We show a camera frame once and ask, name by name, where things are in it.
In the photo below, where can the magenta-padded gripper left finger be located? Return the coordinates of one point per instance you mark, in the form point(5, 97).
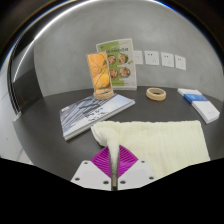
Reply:
point(89, 173)

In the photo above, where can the beige tape roll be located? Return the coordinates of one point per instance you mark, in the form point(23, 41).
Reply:
point(156, 93)

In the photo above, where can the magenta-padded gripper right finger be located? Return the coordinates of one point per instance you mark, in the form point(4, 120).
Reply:
point(136, 173)

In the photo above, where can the cream ribbed towel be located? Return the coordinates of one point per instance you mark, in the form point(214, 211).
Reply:
point(160, 143)

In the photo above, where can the orange sign holder wooden base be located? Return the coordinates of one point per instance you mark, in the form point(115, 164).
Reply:
point(99, 71)

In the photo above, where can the white wall socket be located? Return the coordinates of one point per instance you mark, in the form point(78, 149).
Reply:
point(151, 58)
point(167, 59)
point(138, 57)
point(180, 62)

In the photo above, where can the green printed menu stand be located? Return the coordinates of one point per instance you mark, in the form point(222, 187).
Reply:
point(125, 66)

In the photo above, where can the blue and white booklet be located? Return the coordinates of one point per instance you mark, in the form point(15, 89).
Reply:
point(193, 96)

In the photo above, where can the grey printed magazine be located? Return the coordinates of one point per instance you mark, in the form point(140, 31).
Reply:
point(93, 113)

